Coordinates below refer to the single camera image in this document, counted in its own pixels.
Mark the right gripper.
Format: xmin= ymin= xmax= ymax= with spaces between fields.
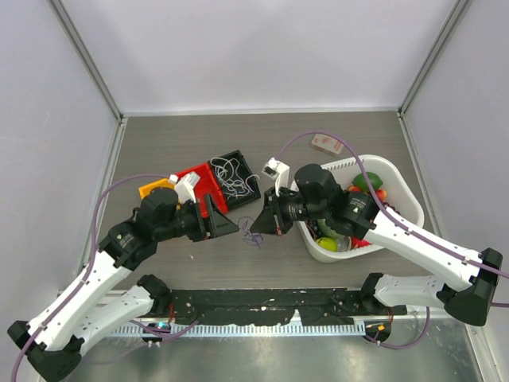
xmin=251 ymin=183 xmax=328 ymax=235

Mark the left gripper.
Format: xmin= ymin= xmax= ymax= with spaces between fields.
xmin=155 ymin=193 xmax=239 ymax=241

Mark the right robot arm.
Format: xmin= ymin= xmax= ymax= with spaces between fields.
xmin=251 ymin=159 xmax=503 ymax=326

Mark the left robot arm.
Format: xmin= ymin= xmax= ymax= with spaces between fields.
xmin=7 ymin=188 xmax=239 ymax=381

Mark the red plastic bin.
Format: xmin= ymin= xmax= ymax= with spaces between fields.
xmin=177 ymin=162 xmax=228 ymax=217

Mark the black plastic bin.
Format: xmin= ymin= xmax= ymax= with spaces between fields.
xmin=208 ymin=150 xmax=261 ymax=211

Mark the green cantaloupe melon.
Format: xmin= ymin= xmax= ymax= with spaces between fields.
xmin=317 ymin=219 xmax=341 ymax=240

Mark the small green apple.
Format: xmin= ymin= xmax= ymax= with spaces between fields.
xmin=316 ymin=237 xmax=338 ymax=252

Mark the yellow plastic bin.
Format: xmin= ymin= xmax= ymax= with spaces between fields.
xmin=138 ymin=178 xmax=175 ymax=199

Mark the red apple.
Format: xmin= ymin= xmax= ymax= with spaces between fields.
xmin=351 ymin=237 xmax=371 ymax=249

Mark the red white card box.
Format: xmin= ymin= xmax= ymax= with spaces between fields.
xmin=311 ymin=134 xmax=344 ymax=157

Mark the green lime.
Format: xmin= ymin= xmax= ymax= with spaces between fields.
xmin=352 ymin=172 xmax=383 ymax=193

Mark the white plastic basket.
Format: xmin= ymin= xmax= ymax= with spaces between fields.
xmin=294 ymin=154 xmax=425 ymax=263

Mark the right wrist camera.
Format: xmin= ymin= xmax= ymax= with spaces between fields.
xmin=262 ymin=158 xmax=289 ymax=196

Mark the slotted cable duct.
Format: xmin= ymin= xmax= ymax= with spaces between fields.
xmin=107 ymin=321 xmax=367 ymax=338

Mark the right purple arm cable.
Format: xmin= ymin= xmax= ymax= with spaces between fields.
xmin=276 ymin=131 xmax=509 ymax=352

